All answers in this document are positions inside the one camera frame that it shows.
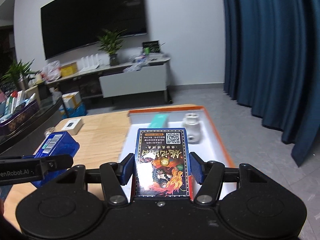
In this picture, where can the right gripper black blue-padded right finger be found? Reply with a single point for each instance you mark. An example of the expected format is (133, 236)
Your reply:
(210, 176)

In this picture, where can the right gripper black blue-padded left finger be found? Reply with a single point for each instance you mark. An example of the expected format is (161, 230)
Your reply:
(114, 176)

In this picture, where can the red playing card box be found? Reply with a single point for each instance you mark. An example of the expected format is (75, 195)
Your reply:
(162, 164)

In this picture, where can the white plug-in mosquito repeller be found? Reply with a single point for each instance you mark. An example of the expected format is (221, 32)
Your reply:
(191, 123)

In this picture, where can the blue tin box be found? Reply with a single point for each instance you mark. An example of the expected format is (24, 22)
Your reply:
(57, 143)

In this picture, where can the clear glass refill bottle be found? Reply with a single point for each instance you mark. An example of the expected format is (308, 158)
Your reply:
(49, 131)

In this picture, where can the white charger box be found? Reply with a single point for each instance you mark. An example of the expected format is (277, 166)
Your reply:
(73, 126)

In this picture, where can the teal bandage box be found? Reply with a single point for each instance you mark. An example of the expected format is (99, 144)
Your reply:
(159, 121)

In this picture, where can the orange-rimmed white box lid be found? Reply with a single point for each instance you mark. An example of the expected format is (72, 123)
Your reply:
(162, 141)

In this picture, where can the wooden table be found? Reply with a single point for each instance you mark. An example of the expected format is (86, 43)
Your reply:
(111, 136)

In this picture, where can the purple patterned storage tin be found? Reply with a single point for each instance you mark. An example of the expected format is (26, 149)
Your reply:
(18, 119)

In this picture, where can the black glass side table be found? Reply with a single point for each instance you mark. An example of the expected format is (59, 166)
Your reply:
(26, 139)

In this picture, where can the blue bag on floor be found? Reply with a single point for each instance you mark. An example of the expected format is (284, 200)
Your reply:
(73, 113)

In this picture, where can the yellow white carton on floor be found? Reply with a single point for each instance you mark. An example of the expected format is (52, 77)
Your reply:
(72, 100)

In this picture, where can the potted plant with metal pot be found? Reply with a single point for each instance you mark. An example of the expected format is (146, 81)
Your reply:
(17, 76)

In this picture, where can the white plastic bag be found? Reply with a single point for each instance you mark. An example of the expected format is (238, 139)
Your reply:
(51, 72)

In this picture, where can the white TV console cabinet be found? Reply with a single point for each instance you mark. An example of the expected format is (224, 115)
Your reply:
(109, 82)

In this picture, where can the yellow cardboard box on console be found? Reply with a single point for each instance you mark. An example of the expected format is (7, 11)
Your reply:
(69, 69)

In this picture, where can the white router with antennas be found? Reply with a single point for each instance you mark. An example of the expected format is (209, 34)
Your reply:
(89, 63)

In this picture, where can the potted green plant on console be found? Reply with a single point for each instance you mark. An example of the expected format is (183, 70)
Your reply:
(111, 42)

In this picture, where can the black green display box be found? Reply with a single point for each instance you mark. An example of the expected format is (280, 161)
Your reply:
(151, 47)

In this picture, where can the blue curtain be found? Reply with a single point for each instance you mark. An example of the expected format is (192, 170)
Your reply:
(272, 66)

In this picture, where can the wall-mounted black television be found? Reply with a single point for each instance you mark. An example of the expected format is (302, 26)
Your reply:
(71, 24)

